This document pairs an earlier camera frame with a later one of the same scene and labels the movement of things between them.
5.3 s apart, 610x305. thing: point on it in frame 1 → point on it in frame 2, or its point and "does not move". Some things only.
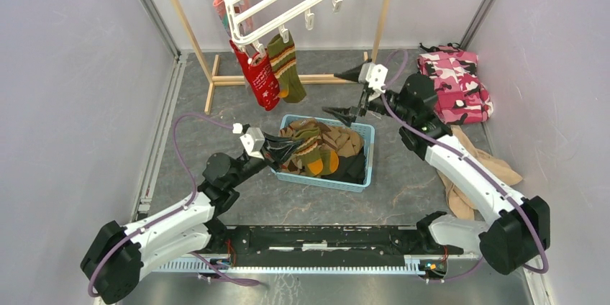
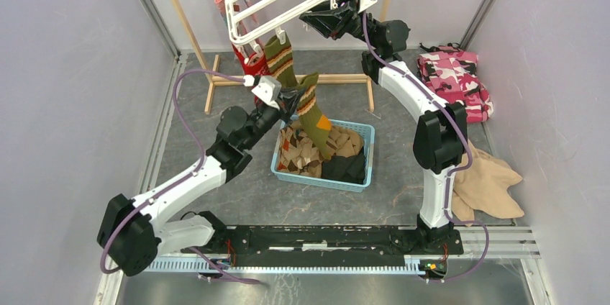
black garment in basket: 350,168 does not move
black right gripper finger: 352,74 → 349,2
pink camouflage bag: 460,98 does not move
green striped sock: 283,61 does not move
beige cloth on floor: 460,201 does not move
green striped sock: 316,161 → 316,126
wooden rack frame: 211,69 does not move
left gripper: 276,149 → 287,101
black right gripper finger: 347,114 → 333,24
